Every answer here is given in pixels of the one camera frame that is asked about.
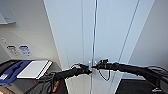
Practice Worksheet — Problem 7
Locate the white folding table top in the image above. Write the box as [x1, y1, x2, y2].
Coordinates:
[16, 59, 54, 80]

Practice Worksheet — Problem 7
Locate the black bag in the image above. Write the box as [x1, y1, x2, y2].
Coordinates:
[0, 59, 22, 69]

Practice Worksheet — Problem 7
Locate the tan box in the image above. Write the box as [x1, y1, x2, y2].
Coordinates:
[0, 84, 16, 94]

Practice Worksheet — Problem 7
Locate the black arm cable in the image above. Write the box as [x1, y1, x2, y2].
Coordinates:
[98, 68, 112, 82]

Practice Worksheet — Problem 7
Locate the orange table frame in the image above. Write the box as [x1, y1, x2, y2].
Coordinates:
[49, 79, 62, 94]

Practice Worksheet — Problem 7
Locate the white wire hanger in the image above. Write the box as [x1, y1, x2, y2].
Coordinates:
[151, 86, 165, 93]

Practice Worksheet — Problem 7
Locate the white wall plate blue print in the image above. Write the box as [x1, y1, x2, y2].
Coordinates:
[18, 44, 32, 57]

